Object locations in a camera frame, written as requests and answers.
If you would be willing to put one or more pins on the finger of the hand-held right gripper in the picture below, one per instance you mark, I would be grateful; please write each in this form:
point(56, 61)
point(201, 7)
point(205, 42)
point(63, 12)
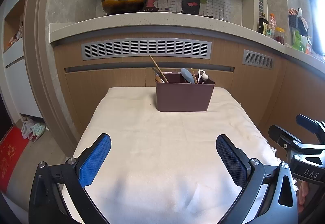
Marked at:
point(284, 136)
point(309, 122)

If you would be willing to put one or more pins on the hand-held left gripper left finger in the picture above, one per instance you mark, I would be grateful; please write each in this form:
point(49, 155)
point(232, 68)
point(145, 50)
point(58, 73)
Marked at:
point(95, 160)

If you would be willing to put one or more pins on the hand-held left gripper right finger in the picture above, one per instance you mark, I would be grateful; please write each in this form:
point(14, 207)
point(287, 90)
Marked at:
point(231, 160)

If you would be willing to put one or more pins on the brown plastic utensil holder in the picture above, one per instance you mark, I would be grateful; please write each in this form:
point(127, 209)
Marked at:
point(184, 98)

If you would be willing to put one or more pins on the short wooden chopstick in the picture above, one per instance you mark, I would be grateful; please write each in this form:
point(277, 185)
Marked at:
point(194, 76)

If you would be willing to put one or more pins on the grey spoon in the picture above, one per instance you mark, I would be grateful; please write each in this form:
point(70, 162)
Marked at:
point(188, 75)

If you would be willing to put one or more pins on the wooden spoon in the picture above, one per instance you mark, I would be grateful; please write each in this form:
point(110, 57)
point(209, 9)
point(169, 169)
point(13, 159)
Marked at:
point(159, 78)

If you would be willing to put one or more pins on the long wooden chopstick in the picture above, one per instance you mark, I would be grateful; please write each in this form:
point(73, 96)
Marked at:
point(157, 67)

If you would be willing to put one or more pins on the person's right hand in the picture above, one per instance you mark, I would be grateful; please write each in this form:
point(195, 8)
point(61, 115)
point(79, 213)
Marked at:
point(304, 196)

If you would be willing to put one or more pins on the cream table cloth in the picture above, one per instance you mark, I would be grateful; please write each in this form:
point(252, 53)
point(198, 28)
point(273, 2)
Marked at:
point(165, 150)

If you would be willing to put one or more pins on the pile of slippers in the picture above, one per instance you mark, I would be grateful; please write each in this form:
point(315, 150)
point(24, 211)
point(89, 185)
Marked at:
point(31, 128)

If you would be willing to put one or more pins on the green plastic bag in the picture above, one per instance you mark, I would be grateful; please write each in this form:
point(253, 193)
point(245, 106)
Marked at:
point(299, 42)

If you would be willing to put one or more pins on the small grey vent grille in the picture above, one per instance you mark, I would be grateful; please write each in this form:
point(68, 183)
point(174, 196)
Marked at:
point(259, 59)

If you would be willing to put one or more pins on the red door mat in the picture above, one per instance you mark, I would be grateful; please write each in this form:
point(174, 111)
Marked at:
point(11, 155)

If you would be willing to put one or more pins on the wooden cabinet front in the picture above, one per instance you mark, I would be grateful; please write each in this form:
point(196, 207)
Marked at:
point(114, 76)

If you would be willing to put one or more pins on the white ball-head utensil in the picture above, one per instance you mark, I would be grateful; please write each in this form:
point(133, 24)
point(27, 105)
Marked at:
point(205, 77)

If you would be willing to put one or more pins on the red jar with yellow lid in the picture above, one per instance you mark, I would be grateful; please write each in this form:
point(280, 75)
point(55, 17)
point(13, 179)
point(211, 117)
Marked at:
point(279, 36)

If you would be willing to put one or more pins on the black utensil rack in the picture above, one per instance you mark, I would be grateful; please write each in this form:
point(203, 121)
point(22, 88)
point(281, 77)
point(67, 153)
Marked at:
point(295, 22)

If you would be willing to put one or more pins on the clear bottle with orange cap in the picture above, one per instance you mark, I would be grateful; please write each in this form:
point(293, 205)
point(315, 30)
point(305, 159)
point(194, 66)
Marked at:
point(271, 25)

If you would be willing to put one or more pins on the metal utensil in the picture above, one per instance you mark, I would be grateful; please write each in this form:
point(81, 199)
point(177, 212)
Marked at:
point(155, 72)

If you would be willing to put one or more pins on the dark sauce bottle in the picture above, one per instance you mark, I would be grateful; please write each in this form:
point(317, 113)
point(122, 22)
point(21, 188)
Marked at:
point(262, 24)

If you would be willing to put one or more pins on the white cabinet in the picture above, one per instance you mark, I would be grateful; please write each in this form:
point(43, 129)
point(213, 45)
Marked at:
point(20, 81)

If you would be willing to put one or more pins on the long grey vent grille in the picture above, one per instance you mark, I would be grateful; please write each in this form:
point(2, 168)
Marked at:
point(147, 48)

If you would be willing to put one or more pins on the stone kitchen countertop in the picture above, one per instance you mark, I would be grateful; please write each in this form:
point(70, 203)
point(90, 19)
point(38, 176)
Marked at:
point(152, 24)

